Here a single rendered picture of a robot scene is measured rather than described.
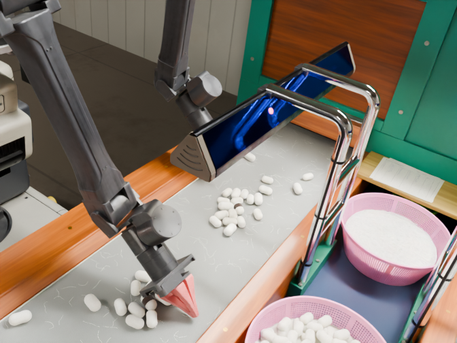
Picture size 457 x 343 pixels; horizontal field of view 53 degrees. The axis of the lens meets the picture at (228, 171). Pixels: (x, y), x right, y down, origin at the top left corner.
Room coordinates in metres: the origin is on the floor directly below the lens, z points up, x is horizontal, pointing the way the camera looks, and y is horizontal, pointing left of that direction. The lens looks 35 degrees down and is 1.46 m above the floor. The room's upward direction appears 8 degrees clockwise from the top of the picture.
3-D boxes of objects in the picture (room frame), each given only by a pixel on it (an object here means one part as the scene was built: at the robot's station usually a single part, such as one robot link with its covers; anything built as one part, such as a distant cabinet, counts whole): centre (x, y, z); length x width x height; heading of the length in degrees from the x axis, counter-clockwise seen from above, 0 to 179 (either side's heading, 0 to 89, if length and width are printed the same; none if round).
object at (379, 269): (0.87, -0.42, 0.72); 0.27 x 0.27 x 0.10
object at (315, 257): (0.81, -0.16, 0.90); 0.20 x 0.19 x 0.45; 151
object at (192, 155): (0.85, -0.09, 1.08); 0.62 x 0.08 x 0.07; 151
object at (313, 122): (1.27, -0.25, 0.83); 0.30 x 0.06 x 0.07; 61
